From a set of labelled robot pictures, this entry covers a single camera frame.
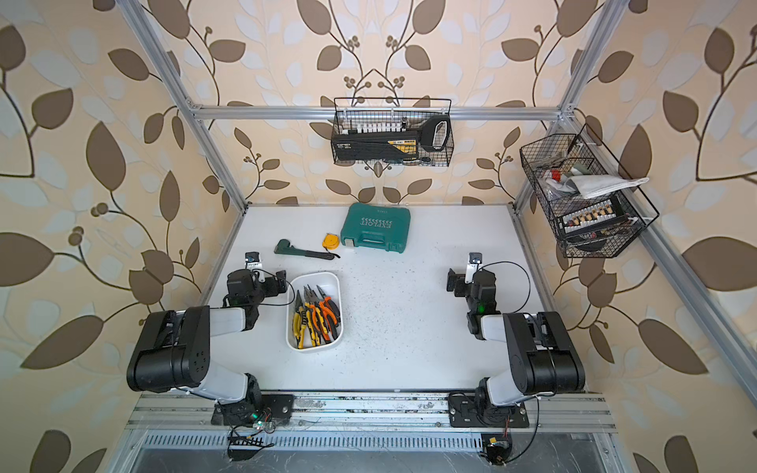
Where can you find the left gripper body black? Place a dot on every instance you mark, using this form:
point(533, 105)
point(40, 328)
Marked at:
point(270, 289)

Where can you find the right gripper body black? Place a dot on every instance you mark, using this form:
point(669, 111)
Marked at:
point(463, 290)

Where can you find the white plastic storage box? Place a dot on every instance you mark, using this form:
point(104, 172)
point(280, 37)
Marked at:
point(329, 282)

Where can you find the yellow black combination pliers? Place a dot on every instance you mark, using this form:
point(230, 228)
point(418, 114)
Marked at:
point(300, 324)

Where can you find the orange black combination pliers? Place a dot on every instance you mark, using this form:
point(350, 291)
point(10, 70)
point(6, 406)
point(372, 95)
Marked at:
point(317, 317)

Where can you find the orange black long-nose pliers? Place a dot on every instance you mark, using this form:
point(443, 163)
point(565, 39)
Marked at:
point(331, 313)

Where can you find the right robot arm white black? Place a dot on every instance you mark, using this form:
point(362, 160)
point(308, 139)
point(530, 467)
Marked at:
point(542, 358)

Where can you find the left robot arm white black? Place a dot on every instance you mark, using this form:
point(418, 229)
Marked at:
point(173, 352)

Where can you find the socket set box in basket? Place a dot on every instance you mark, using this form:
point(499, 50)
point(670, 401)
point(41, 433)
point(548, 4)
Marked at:
point(592, 219)

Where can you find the yellow tape measure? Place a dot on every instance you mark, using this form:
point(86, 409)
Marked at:
point(331, 242)

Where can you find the green plastic tool case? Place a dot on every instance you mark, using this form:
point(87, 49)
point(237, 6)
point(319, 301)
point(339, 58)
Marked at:
point(381, 228)

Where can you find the white papers in basket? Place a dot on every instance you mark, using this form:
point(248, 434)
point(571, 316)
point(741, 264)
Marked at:
point(595, 186)

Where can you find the black yellow tool in basket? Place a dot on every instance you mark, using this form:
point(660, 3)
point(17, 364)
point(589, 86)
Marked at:
point(427, 142)

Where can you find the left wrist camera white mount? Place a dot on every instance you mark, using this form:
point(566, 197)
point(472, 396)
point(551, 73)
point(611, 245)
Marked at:
point(252, 261)

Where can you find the right black wire basket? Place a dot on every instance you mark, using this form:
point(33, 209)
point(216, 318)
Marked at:
point(548, 164)

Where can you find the black wire basket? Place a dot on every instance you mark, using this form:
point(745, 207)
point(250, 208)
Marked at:
point(384, 108)
point(548, 164)

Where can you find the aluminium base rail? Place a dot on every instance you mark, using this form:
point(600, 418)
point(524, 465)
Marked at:
point(375, 411)

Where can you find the back black wire basket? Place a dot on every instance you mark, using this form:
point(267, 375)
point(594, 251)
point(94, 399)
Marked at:
point(384, 108)

